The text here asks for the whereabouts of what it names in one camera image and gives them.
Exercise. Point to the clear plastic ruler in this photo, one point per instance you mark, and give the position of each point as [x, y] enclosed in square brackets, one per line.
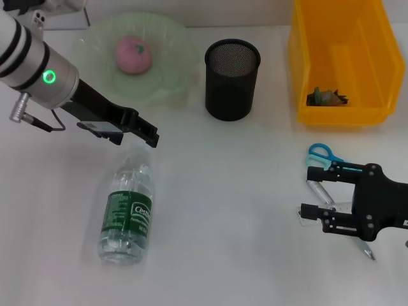
[303, 221]

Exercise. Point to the yellow plastic bin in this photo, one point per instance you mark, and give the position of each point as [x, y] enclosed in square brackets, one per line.
[344, 57]

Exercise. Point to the black mesh pen holder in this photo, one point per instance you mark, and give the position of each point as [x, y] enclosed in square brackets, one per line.
[231, 92]

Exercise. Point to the blue scissors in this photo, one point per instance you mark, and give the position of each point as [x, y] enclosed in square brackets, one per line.
[335, 159]

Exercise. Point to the clear water bottle green label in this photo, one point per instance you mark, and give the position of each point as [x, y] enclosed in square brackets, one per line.
[124, 223]

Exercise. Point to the green glass fruit plate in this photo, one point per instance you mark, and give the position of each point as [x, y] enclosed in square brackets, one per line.
[95, 63]

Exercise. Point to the pink peach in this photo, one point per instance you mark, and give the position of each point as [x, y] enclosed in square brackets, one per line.
[130, 57]

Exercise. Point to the silver ballpoint pen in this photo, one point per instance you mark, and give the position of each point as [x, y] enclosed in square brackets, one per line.
[318, 191]

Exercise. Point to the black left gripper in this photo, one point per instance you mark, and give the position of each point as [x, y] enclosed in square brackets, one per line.
[95, 111]

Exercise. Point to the green plastic wrapper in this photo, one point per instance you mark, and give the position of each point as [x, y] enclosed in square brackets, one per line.
[325, 97]

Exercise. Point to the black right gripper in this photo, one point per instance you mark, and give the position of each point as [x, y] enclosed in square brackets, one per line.
[379, 204]

